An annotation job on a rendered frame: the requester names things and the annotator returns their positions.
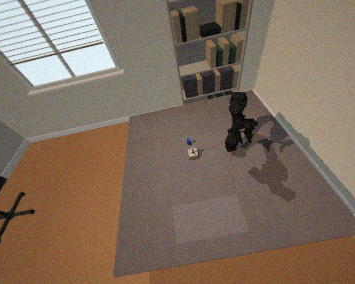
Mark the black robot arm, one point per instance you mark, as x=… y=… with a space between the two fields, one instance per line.
x=239 y=101

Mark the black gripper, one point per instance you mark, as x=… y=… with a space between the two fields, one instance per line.
x=239 y=121

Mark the beige square block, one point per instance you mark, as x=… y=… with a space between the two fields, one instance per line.
x=193 y=155

